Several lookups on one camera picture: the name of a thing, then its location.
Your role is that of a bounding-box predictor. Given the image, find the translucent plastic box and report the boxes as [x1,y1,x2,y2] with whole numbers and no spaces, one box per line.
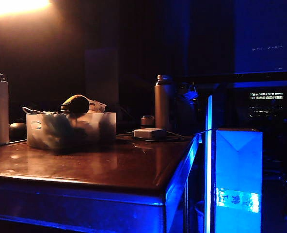
[25,111,117,150]

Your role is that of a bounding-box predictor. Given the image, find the dark monitor screen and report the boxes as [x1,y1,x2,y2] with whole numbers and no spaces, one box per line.
[248,91,285,118]

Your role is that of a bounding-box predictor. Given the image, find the glowing upright panel edge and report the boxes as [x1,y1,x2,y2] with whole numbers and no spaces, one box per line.
[204,94,213,233]

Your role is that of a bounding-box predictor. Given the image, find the small metal can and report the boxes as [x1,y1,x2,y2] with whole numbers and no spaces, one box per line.
[140,115,156,128]

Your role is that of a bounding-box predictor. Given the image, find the white printed packet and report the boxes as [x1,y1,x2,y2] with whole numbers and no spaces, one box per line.
[87,98,107,113]

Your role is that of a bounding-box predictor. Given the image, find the grey cord bundle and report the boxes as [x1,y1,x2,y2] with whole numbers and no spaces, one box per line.
[21,106,61,116]

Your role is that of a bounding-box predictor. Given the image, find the steel thermos bottle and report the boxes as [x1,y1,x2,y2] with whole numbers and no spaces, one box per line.
[154,74,176,131]

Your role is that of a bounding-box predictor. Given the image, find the brown kiwi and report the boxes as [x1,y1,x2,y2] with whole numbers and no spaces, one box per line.
[60,94,90,115]

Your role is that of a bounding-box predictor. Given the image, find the tall cardboard box with tape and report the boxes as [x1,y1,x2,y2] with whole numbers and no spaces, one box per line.
[215,127,264,233]

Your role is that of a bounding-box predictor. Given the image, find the large grey cabinet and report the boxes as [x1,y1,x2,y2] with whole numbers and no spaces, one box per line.
[232,0,287,74]

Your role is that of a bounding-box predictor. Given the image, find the white power adapter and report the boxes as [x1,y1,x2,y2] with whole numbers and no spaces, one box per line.
[133,128,167,140]

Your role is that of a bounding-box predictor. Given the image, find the dark bottle with blue mask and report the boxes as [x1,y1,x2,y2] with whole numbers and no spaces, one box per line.
[175,82,199,134]

